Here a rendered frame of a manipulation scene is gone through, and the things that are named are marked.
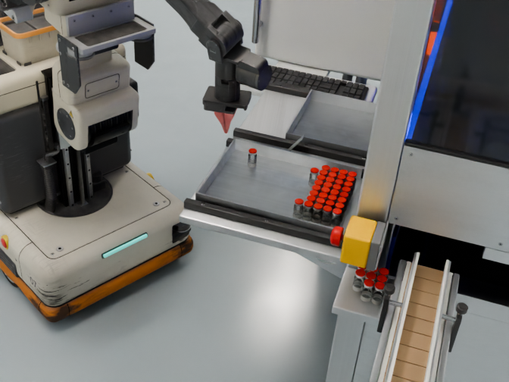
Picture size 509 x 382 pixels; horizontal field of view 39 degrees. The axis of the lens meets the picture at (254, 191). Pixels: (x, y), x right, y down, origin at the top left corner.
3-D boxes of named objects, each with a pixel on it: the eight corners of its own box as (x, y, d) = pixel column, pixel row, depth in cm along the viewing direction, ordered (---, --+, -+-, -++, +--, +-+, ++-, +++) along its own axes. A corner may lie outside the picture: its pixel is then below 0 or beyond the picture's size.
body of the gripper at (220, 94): (246, 113, 162) (247, 84, 157) (201, 106, 163) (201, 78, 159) (251, 98, 167) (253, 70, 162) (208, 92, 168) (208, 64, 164)
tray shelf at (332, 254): (425, 121, 211) (426, 116, 210) (382, 275, 157) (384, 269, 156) (269, 88, 222) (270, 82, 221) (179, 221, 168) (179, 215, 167)
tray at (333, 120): (424, 124, 206) (427, 114, 204) (410, 173, 186) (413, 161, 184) (309, 99, 214) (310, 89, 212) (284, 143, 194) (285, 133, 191)
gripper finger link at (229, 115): (232, 141, 167) (234, 107, 161) (203, 136, 168) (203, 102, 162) (238, 125, 173) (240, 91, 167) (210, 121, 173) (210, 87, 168)
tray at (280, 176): (360, 180, 182) (362, 168, 180) (335, 242, 162) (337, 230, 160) (234, 148, 190) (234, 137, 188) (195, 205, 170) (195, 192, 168)
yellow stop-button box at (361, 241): (380, 249, 149) (386, 222, 145) (374, 272, 143) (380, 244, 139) (345, 240, 151) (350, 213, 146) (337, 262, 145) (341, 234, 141)
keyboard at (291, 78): (368, 90, 236) (370, 83, 235) (359, 110, 226) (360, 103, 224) (252, 66, 245) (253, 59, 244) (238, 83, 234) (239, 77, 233)
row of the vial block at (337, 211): (355, 187, 179) (357, 172, 176) (338, 230, 165) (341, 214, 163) (346, 185, 180) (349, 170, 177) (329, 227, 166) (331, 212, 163)
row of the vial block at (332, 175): (338, 183, 180) (340, 167, 177) (319, 225, 166) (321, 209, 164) (329, 180, 181) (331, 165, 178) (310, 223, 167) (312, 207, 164)
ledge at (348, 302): (408, 289, 154) (410, 283, 153) (398, 331, 144) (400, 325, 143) (345, 272, 157) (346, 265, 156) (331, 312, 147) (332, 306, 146)
